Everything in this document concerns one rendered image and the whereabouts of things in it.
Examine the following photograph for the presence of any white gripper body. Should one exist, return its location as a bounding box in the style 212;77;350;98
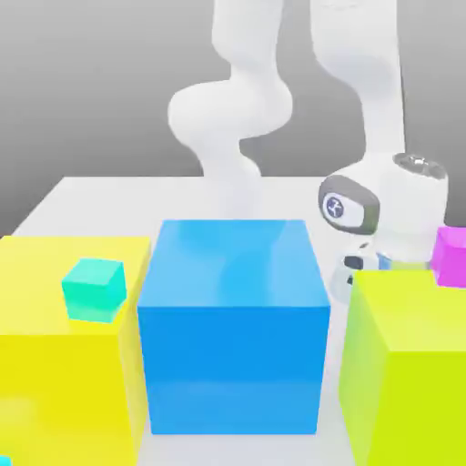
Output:
329;264;357;306

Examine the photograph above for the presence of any small magenta cube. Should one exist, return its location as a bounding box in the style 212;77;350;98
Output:
431;225;466;289

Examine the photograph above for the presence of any small turquoise cube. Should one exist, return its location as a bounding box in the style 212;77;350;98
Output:
60;257;127;324

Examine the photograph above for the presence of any large lime box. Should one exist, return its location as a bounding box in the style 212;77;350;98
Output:
338;268;466;466

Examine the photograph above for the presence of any large blue box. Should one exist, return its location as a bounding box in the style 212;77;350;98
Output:
136;218;331;437

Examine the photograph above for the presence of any large yellow box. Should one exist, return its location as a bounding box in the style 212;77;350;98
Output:
0;234;153;466

